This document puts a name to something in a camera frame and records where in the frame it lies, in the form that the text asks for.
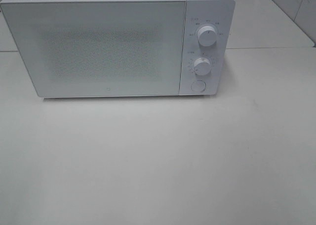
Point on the white microwave knob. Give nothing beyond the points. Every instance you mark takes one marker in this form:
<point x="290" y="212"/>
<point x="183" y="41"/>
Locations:
<point x="207" y="35"/>
<point x="202" y="66"/>

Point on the round white door button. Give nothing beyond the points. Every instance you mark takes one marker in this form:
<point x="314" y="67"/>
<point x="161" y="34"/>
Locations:
<point x="198" y="86"/>

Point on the white microwave door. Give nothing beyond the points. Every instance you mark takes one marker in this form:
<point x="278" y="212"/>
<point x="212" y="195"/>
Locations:
<point x="91" y="49"/>

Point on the white microwave oven body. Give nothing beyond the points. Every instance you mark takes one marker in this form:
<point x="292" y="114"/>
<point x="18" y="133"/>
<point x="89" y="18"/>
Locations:
<point x="197" y="13"/>

